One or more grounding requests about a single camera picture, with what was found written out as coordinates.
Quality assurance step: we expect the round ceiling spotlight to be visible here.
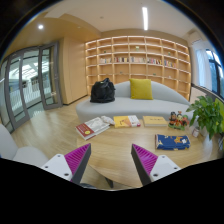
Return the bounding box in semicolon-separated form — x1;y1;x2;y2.
38;24;44;30

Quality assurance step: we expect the yellow cushion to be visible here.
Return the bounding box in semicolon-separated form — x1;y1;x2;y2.
130;78;153;100

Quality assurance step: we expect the green potted plant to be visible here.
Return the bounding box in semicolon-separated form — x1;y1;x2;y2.
187;96;224;139

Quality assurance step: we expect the long ceiling light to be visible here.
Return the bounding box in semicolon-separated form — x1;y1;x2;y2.
142;7;148;31

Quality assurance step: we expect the open white magazine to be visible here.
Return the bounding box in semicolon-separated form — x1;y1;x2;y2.
86;117;109;134

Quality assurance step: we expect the window with dark frame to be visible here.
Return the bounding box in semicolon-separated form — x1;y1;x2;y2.
196;49;224;100

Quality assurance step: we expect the grey glass double door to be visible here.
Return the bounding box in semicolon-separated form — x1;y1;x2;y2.
0;42;62;132

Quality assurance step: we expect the tan hardcover book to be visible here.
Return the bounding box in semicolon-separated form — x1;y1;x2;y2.
143;116;167;126

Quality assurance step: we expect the colourful doll figurine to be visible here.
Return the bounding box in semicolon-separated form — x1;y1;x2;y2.
168;111;189;130

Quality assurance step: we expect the black backpack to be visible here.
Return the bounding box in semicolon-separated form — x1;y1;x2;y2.
90;78;115;103

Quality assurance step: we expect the blue folded towel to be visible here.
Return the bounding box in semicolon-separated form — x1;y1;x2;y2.
155;134;190;150

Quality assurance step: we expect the grey armchair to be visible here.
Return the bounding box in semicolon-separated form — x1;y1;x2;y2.
0;124;48;167

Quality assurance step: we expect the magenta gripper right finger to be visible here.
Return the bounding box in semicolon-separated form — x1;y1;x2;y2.
131;144;180;186

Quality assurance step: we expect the grey curved sofa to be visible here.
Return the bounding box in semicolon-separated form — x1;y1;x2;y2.
76;81;193;123

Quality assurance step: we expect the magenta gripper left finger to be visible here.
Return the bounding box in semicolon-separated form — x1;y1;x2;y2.
42;143;91;185

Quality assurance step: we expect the white red small book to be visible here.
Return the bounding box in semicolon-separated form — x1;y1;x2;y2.
128;115;141;127

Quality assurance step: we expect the yellow book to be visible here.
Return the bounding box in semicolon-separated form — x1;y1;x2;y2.
114;116;131;128

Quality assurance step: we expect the wooden bookshelf wall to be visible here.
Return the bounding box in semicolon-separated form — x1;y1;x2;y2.
85;36;191;99

